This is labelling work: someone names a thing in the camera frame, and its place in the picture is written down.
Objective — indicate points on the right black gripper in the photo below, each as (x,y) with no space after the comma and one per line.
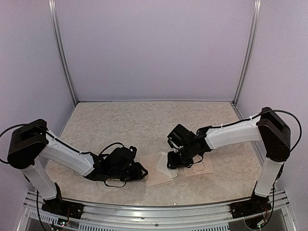
(174,164)

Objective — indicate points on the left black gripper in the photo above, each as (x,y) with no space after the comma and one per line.
(139,173)

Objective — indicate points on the pink envelope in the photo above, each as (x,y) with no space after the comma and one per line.
(154,176)

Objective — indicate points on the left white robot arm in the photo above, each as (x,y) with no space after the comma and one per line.
(32,141)

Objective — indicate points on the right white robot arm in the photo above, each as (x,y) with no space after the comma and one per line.
(266,128)

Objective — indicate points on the pink printed card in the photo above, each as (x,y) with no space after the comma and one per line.
(200,166)

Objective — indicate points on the front aluminium rail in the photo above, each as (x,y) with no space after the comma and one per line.
(205,217)

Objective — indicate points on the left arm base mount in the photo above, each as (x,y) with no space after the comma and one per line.
(61,207)

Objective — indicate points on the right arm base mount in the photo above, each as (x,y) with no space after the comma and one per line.
(254,205)

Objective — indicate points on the right aluminium frame post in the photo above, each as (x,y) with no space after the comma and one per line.
(248,51)

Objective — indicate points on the aluminium frame post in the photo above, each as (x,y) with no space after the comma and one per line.
(60,48)
(248,51)

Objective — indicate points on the left aluminium frame post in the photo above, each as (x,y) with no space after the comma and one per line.
(60,48)

